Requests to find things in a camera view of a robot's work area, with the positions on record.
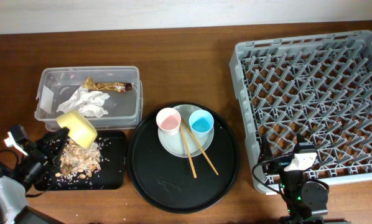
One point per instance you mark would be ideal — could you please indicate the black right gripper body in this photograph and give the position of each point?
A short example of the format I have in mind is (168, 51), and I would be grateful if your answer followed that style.
(277, 165)

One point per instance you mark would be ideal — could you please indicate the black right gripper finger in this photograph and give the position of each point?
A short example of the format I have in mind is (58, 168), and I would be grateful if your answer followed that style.
(301, 140)
(266, 152)

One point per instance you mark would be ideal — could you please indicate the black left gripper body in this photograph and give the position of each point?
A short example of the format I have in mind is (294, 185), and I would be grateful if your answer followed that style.
(32, 167)

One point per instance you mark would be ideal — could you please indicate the food scraps and rice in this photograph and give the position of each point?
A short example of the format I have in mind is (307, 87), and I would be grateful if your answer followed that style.
(78, 162)

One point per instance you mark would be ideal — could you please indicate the yellow bowl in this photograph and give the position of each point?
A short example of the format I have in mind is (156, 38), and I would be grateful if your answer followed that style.
(80, 129)

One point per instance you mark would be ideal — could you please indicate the gold snack wrapper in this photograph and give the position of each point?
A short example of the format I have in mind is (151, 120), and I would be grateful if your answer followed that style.
(113, 86)

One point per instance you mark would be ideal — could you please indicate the pink plastic cup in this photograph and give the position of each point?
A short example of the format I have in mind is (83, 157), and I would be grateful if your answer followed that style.
(168, 121)

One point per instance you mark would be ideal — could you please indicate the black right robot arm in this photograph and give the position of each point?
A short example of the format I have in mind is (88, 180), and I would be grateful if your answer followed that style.
(306, 199)

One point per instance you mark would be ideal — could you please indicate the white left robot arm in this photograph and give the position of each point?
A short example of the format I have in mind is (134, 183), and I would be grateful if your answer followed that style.
(14, 207)

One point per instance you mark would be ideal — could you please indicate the grey dishwasher rack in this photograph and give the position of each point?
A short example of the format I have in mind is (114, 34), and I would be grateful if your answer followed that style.
(316, 85)

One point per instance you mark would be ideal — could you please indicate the crumpled white tissue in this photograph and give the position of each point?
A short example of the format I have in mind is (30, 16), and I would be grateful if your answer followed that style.
(87, 103)

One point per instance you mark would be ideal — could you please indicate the rectangular black tray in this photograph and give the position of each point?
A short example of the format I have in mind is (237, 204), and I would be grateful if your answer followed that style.
(109, 177)

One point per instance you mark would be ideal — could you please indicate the blue plastic cup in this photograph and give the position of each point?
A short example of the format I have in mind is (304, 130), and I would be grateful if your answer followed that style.
(201, 123)

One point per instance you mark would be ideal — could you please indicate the clear plastic bin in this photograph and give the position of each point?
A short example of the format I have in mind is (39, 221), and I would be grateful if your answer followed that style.
(57, 85)

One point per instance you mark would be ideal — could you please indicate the left wooden chopstick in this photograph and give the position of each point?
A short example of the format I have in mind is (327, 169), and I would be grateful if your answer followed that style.
(188, 152)

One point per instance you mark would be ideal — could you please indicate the wooden chopstick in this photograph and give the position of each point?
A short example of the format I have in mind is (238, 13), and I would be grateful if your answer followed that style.
(188, 152)
(200, 148)

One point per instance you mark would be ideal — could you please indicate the right wooden chopstick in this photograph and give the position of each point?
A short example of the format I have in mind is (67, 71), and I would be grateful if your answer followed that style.
(200, 148)

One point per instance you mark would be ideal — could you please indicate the light grey plate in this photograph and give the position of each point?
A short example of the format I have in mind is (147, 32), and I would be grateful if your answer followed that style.
(175, 145)

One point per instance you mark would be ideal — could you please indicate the round black serving tray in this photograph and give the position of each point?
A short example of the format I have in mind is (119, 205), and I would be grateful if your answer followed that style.
(173, 183)

